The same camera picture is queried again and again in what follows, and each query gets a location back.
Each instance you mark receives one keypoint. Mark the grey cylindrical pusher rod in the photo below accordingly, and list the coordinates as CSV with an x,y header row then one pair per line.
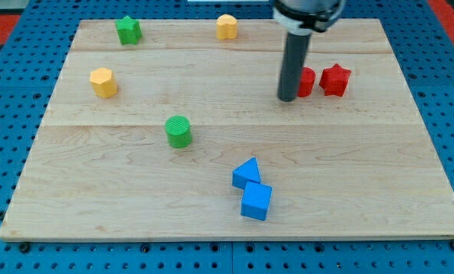
x,y
294,54

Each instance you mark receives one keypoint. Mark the red cylinder block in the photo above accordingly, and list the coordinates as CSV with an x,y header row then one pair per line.
x,y
306,83

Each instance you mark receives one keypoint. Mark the red star block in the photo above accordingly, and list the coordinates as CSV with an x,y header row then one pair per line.
x,y
334,80

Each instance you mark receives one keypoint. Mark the green star block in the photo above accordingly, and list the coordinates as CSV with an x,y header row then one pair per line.
x,y
128,30

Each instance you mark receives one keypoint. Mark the yellow heart block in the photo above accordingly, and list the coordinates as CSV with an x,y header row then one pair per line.
x,y
226,27

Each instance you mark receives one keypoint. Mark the blue triangle block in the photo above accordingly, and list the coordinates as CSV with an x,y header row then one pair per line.
x,y
246,172

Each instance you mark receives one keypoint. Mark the green cylinder block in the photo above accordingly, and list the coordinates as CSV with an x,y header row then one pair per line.
x,y
178,132

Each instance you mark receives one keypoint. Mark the wooden board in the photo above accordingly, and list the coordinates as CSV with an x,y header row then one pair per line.
x,y
353,168

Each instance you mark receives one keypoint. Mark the blue cube block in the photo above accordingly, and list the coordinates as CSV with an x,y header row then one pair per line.
x,y
256,200

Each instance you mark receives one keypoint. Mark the yellow hexagon block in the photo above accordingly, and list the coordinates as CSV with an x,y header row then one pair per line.
x,y
103,82

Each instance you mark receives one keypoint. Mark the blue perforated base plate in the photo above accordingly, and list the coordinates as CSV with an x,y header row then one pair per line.
x,y
31,60

